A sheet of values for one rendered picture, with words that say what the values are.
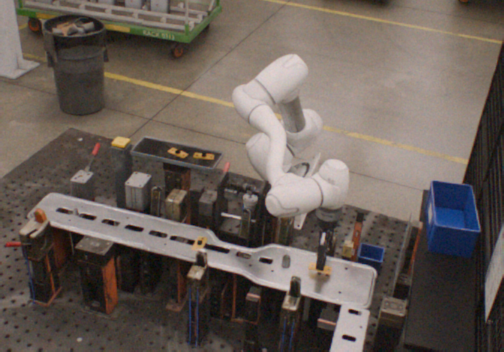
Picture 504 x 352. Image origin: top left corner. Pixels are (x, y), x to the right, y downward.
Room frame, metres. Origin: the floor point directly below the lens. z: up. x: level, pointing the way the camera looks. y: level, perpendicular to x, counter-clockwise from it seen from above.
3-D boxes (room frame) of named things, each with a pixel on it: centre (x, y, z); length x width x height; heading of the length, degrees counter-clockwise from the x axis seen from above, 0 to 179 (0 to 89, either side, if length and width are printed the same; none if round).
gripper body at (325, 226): (1.70, -0.28, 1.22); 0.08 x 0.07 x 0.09; 165
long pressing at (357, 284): (1.82, 0.19, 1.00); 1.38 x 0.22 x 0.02; 75
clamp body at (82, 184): (2.14, 0.69, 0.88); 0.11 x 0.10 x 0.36; 165
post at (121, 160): (2.28, 0.55, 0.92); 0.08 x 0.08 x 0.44; 75
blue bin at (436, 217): (1.95, -0.80, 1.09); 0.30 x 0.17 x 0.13; 171
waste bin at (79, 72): (4.69, 1.44, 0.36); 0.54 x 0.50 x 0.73; 159
